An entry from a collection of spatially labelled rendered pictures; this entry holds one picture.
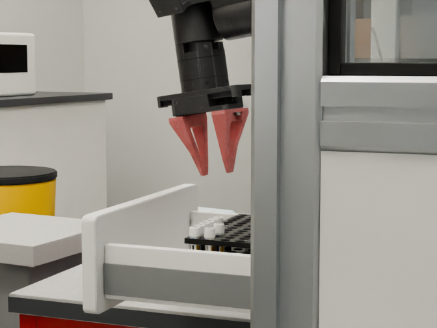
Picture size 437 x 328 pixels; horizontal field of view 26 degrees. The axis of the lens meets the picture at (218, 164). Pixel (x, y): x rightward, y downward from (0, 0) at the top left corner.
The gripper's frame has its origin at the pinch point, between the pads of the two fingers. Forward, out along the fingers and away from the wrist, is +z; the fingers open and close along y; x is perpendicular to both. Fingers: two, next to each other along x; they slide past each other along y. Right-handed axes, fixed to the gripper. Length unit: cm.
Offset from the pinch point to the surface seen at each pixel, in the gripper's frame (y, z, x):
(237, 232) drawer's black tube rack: 2.7, 7.6, -2.7
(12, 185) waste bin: -171, 8, 190
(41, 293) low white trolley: -35.0, 15.9, 10.4
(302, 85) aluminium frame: 30, -7, -54
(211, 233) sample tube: 2.0, 6.8, -8.1
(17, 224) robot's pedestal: -71, 10, 56
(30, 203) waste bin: -169, 16, 196
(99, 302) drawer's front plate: -10.0, 12.7, -13.8
